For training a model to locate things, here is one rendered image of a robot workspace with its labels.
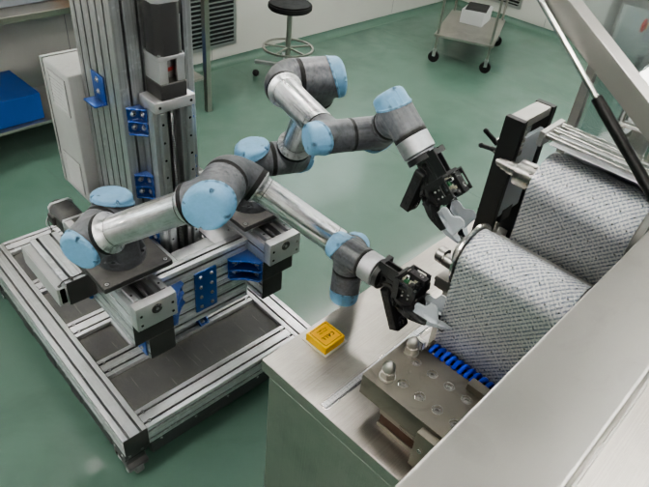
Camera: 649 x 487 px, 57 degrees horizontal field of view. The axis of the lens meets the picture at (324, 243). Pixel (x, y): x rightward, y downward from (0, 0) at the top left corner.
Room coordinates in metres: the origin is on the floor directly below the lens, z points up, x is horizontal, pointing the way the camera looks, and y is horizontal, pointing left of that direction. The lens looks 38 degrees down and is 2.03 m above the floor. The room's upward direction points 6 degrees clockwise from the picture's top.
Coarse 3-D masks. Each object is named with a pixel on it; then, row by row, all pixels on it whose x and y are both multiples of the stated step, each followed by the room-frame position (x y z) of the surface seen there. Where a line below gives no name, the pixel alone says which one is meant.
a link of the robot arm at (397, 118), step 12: (384, 96) 1.19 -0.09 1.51; (396, 96) 1.19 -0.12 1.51; (408, 96) 1.21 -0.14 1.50; (384, 108) 1.18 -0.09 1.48; (396, 108) 1.17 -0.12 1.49; (408, 108) 1.18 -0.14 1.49; (384, 120) 1.18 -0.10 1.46; (396, 120) 1.16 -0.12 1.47; (408, 120) 1.16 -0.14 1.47; (420, 120) 1.17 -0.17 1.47; (384, 132) 1.19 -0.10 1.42; (396, 132) 1.15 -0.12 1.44; (408, 132) 1.14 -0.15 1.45; (396, 144) 1.15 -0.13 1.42
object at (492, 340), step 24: (456, 288) 0.95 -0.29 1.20; (456, 312) 0.94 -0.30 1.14; (480, 312) 0.91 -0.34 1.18; (504, 312) 0.88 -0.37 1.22; (456, 336) 0.93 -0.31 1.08; (480, 336) 0.90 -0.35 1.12; (504, 336) 0.87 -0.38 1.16; (528, 336) 0.84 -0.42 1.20; (480, 360) 0.89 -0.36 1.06; (504, 360) 0.86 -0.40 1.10
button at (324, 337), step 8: (320, 328) 1.06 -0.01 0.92; (328, 328) 1.07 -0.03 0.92; (312, 336) 1.03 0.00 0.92; (320, 336) 1.04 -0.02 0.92; (328, 336) 1.04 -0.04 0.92; (336, 336) 1.04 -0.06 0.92; (344, 336) 1.05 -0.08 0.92; (312, 344) 1.03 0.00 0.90; (320, 344) 1.01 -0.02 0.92; (328, 344) 1.01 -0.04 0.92; (336, 344) 1.03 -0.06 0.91; (328, 352) 1.01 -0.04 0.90
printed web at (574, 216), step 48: (528, 192) 1.14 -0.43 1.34; (576, 192) 1.09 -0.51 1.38; (624, 192) 1.07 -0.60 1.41; (480, 240) 0.99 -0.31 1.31; (528, 240) 1.12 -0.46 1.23; (576, 240) 1.05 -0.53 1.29; (624, 240) 1.00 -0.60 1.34; (480, 288) 0.92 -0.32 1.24; (528, 288) 0.88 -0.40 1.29; (576, 288) 0.86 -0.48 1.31
